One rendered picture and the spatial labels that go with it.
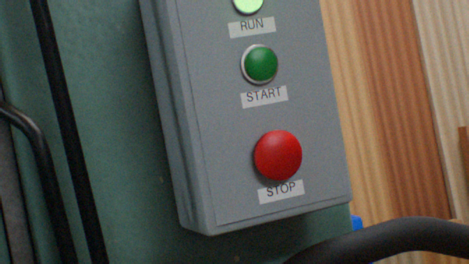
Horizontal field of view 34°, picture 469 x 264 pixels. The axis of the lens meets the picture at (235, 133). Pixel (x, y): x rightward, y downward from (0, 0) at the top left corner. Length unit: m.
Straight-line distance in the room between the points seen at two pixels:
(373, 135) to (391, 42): 0.25
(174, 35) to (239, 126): 0.07
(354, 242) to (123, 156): 0.16
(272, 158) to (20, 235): 0.18
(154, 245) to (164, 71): 0.11
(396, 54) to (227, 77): 1.57
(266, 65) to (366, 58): 1.51
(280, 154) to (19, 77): 0.17
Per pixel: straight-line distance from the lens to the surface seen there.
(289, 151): 0.45
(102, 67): 0.49
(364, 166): 1.89
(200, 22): 0.45
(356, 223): 1.30
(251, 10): 0.45
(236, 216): 0.45
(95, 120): 0.49
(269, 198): 0.46
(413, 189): 2.00
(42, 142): 0.46
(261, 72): 0.45
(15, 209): 0.52
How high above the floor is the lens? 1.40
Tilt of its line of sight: 3 degrees down
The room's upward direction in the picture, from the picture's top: 10 degrees counter-clockwise
